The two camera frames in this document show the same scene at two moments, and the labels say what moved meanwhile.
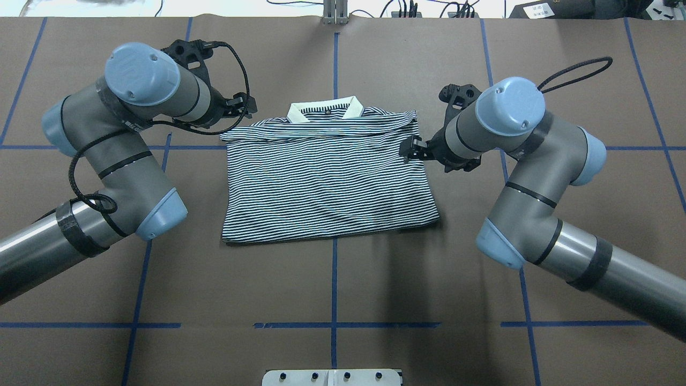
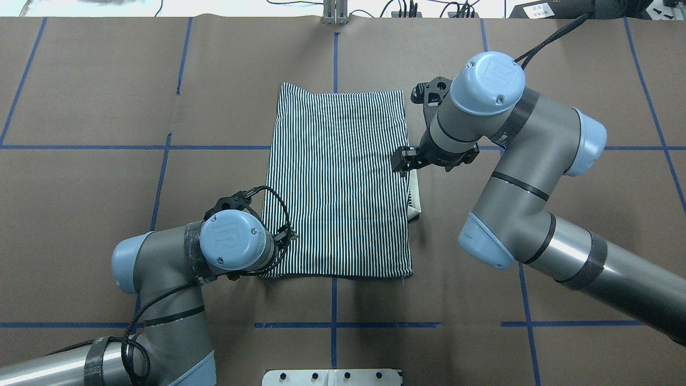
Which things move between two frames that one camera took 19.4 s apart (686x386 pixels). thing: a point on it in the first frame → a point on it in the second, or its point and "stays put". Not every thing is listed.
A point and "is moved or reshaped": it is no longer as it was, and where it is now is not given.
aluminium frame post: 335,12 stays put
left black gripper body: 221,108 → 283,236
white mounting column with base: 331,377 stays put
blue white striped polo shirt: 331,169 is moved or reshaped
